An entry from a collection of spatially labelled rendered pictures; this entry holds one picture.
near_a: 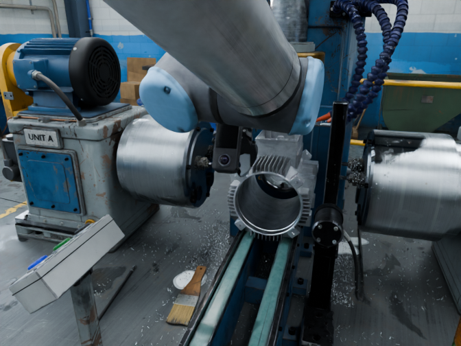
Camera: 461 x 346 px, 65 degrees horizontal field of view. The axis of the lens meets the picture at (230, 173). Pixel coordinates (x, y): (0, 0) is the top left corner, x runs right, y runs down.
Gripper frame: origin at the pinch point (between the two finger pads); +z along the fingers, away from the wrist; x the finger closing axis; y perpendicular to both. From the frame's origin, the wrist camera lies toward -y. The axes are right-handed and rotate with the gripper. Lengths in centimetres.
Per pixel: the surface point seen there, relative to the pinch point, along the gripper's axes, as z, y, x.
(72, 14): 227, 515, 474
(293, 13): -20.5, 30.7, -7.7
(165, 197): 12.1, -0.4, 21.3
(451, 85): 114, 186, -95
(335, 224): 0.3, -9.1, -20.8
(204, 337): -0.1, -33.9, -1.9
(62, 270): -16.8, -33.3, 15.9
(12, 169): 8, -1, 67
